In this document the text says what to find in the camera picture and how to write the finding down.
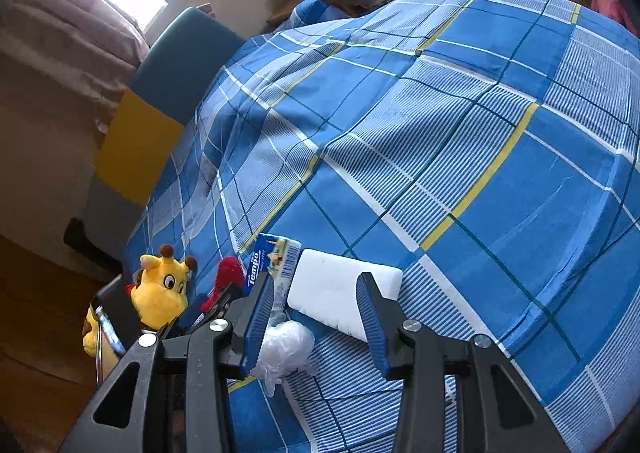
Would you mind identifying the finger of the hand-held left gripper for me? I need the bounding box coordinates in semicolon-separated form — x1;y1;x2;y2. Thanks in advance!
160;283;236;336

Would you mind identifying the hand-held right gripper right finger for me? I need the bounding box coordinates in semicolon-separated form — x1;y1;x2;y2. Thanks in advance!
356;272;573;453

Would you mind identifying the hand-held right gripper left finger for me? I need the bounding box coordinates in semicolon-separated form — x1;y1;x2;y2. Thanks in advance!
57;270;278;453

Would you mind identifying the clear plastic bag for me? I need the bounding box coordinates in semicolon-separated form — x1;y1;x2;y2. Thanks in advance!
250;310;321;396

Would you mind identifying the white foam block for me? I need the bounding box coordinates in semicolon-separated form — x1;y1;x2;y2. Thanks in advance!
286;249;404;344

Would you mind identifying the red sock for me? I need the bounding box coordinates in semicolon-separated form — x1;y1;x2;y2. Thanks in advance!
200;255;246;316

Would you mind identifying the blue tissue pack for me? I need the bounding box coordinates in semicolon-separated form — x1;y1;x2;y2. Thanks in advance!
244;233;302;314

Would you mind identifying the yellow giraffe plush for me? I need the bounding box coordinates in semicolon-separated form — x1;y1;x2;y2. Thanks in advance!
125;243;198;331

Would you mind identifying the yellow plush toy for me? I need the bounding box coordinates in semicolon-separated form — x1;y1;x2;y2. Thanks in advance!
81;305;108;359

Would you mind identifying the blue plaid blanket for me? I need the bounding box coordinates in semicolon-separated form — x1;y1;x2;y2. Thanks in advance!
122;0;640;453

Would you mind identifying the beige curtain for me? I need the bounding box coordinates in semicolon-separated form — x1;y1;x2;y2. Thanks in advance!
0;0;151;134

